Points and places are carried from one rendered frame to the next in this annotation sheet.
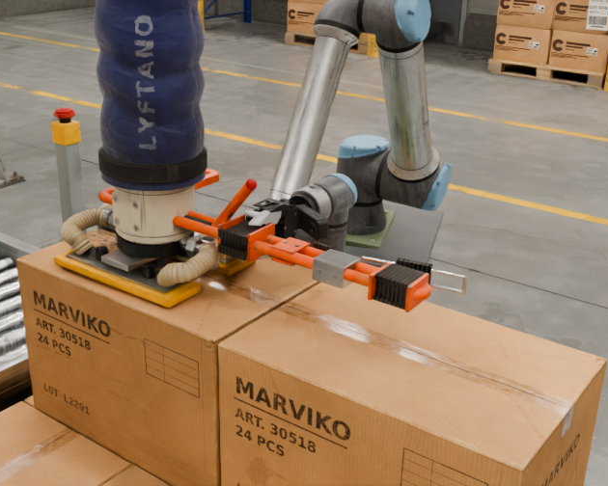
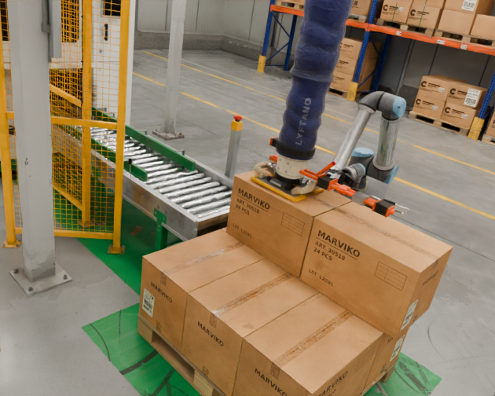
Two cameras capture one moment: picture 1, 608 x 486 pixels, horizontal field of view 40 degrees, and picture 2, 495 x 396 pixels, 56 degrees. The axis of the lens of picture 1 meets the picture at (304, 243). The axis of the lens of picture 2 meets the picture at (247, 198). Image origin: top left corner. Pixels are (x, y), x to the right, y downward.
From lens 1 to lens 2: 0.97 m
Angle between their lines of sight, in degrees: 4
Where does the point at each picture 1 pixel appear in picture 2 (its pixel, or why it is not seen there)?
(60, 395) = (240, 229)
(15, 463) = (223, 250)
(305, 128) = (349, 144)
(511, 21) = (425, 93)
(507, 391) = (416, 250)
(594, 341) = not seen: hidden behind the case
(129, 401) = (270, 234)
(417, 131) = (389, 151)
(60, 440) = (237, 245)
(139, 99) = (299, 126)
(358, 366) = (364, 233)
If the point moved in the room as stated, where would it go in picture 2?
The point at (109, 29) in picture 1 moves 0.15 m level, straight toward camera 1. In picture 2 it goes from (295, 100) to (300, 108)
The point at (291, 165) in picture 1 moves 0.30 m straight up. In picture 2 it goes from (341, 157) to (353, 109)
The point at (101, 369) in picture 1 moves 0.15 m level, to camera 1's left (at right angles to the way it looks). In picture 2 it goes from (262, 221) to (236, 216)
